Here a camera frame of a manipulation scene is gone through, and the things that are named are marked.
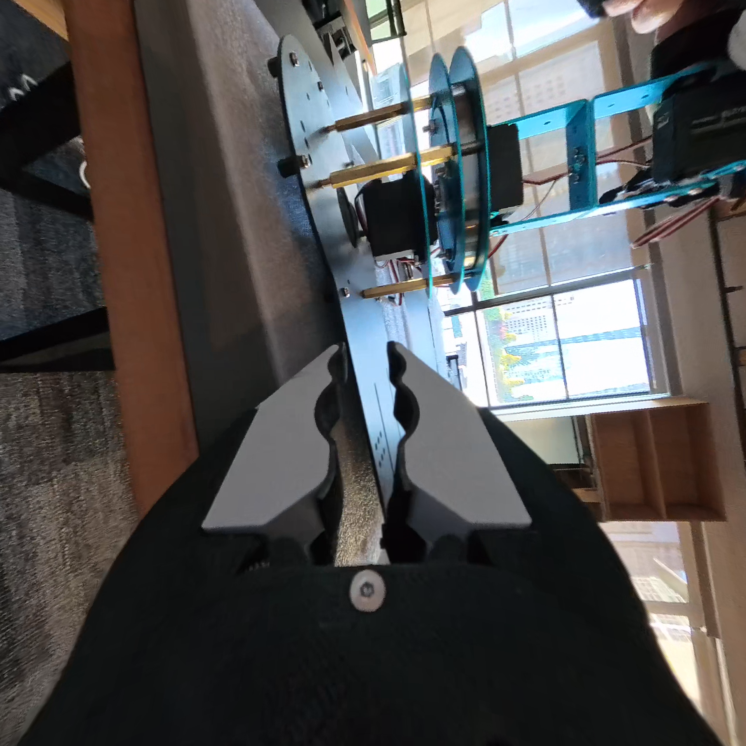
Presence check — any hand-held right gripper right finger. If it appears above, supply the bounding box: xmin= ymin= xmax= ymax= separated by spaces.
xmin=385 ymin=341 xmax=532 ymax=563

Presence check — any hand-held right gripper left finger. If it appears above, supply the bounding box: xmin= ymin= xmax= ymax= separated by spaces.
xmin=201 ymin=343 xmax=349 ymax=561

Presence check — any blue toy robot arm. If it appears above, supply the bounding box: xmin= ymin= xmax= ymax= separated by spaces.
xmin=267 ymin=34 xmax=746 ymax=551

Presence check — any person's left hand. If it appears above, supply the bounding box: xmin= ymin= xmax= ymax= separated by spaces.
xmin=631 ymin=0 xmax=701 ymax=34

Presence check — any wooden shelf unit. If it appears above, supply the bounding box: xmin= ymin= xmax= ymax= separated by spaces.
xmin=573 ymin=395 xmax=727 ymax=523

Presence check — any white foam sheet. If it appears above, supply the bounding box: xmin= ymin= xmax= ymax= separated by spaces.
xmin=133 ymin=0 xmax=388 ymax=563

